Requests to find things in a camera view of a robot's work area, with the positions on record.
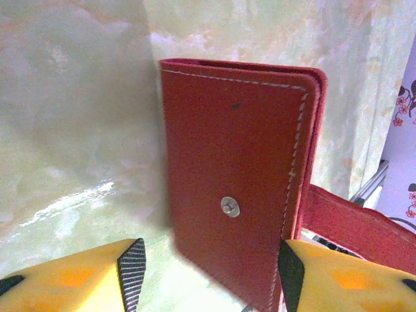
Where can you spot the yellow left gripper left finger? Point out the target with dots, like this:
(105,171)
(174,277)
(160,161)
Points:
(65,286)

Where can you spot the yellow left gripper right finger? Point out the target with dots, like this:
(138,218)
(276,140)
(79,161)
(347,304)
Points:
(341,286)

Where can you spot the red leather card holder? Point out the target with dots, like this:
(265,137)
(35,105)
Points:
(227,146)

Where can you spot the aluminium side frame rail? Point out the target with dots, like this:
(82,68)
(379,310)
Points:
(373,185)

